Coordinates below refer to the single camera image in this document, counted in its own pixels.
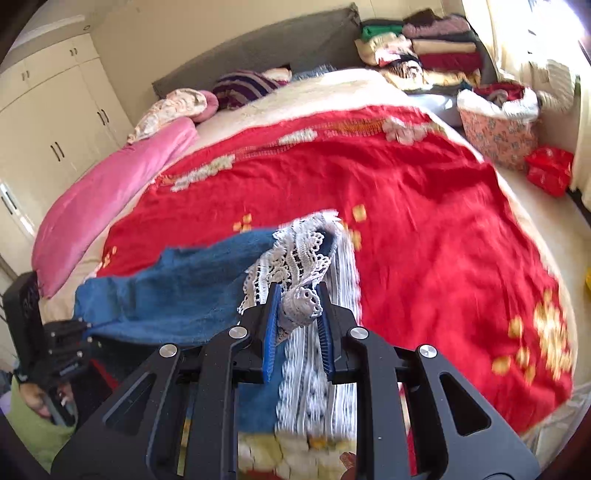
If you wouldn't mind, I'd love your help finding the cream curtain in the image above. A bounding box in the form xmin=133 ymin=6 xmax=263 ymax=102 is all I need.
xmin=464 ymin=0 xmax=591 ymax=195

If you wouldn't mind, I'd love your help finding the blue denim pants white lace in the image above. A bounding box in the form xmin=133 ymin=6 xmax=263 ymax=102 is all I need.
xmin=74 ymin=210 xmax=365 ymax=444

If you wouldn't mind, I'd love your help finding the pink pillow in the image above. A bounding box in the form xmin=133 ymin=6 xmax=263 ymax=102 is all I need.
xmin=191 ymin=90 xmax=220 ymax=123

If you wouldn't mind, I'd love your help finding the blue fringed cloth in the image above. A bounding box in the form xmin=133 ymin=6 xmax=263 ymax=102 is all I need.
xmin=291 ymin=64 xmax=338 ymax=82

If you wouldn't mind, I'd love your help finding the stack of folded clothes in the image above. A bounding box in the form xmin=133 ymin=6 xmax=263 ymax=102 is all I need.
xmin=355 ymin=8 xmax=497 ymax=90

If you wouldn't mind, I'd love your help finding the person's left hand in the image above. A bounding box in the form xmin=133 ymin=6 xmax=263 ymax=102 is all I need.
xmin=21 ymin=383 xmax=75 ymax=421

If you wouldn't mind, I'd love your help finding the pink quilt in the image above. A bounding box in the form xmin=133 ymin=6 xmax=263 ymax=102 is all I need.
xmin=32 ymin=117 xmax=199 ymax=300

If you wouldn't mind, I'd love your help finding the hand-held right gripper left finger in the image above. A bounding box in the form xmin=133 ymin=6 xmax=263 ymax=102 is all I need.
xmin=51 ymin=281 xmax=283 ymax=480

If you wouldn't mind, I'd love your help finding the bed with cream sheet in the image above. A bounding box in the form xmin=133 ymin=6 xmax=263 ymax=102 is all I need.
xmin=39 ymin=67 xmax=581 ymax=462

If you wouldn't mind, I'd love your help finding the cream floral pillow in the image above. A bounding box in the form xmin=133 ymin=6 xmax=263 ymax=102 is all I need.
xmin=127 ymin=89 xmax=208 ymax=145

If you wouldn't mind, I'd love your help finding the person's left forearm green sleeve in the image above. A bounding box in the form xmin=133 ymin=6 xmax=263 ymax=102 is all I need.
xmin=8 ymin=375 xmax=77 ymax=472

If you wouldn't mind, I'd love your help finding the floral fabric basket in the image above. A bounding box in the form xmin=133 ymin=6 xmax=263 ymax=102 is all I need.
xmin=457 ymin=82 xmax=541 ymax=171

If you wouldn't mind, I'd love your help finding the white knitted sweater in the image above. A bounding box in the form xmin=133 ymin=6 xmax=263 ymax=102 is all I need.
xmin=526 ymin=58 xmax=580 ymax=114

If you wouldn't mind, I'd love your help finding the pale blue pillow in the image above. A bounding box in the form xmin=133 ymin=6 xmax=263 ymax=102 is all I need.
xmin=406 ymin=92 xmax=462 ymax=127

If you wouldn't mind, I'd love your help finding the cream wardrobe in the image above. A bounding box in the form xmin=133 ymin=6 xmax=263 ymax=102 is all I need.
xmin=0 ymin=34 xmax=134 ymax=268

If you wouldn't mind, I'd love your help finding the red floral blanket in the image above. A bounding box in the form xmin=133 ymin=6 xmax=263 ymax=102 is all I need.
xmin=95 ymin=105 xmax=575 ymax=480

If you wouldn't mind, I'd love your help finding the red plastic bag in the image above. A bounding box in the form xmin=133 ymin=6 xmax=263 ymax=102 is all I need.
xmin=525 ymin=147 xmax=574 ymax=198

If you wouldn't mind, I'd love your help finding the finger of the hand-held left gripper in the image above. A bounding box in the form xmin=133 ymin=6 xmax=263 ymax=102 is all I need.
xmin=45 ymin=319 xmax=95 ymax=341
xmin=45 ymin=339 xmax=101 ymax=366

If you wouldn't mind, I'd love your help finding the grey headboard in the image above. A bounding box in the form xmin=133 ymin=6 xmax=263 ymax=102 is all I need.
xmin=152 ymin=2 xmax=362 ymax=100

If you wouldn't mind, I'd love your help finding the purple striped cloth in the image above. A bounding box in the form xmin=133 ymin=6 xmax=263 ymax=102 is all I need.
xmin=212 ymin=69 xmax=283 ymax=110

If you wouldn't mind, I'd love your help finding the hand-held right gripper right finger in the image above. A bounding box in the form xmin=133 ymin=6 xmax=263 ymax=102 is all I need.
xmin=316 ymin=282 xmax=541 ymax=480

